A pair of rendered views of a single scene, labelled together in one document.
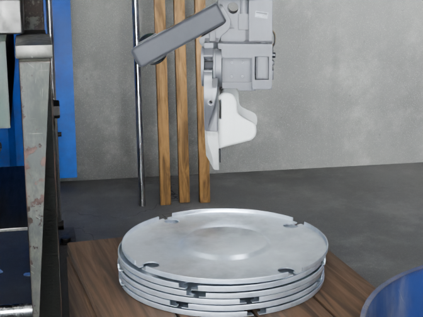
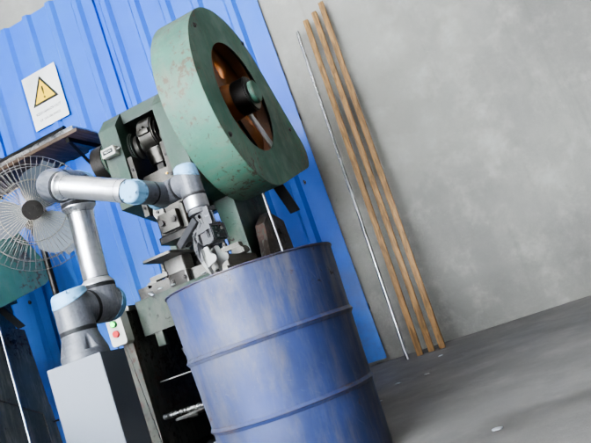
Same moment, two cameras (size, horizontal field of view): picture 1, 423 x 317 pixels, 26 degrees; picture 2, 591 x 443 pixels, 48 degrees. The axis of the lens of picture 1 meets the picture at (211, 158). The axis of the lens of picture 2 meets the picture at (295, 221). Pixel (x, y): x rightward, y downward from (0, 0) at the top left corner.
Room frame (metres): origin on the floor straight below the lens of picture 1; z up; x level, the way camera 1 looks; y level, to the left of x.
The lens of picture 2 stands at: (-0.56, -1.27, 0.30)
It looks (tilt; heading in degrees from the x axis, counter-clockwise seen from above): 9 degrees up; 30
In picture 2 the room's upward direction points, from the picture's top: 19 degrees counter-clockwise
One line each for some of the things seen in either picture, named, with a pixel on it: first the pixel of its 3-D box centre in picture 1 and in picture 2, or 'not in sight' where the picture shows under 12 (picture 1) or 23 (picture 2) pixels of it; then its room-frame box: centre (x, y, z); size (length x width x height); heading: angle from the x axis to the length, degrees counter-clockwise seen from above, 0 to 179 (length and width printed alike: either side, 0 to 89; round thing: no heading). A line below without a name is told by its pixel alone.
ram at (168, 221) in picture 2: not in sight; (170, 199); (1.65, 0.57, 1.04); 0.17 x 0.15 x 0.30; 11
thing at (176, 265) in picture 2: not in sight; (176, 269); (1.52, 0.54, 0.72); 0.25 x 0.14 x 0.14; 11
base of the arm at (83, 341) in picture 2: not in sight; (82, 344); (0.88, 0.44, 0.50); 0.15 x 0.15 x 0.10
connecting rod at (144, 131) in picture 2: not in sight; (159, 152); (1.69, 0.57, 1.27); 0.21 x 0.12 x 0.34; 11
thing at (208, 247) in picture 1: (225, 242); not in sight; (1.22, -0.02, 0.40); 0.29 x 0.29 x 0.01
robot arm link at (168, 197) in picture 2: not in sight; (161, 193); (1.03, 0.08, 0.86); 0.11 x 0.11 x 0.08; 6
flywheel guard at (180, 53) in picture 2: not in sight; (229, 114); (1.86, 0.26, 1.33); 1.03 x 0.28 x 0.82; 11
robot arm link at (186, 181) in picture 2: not in sight; (188, 181); (1.06, -0.02, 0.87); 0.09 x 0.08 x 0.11; 96
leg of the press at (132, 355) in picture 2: not in sight; (182, 341); (1.78, 0.86, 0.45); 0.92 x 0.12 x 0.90; 11
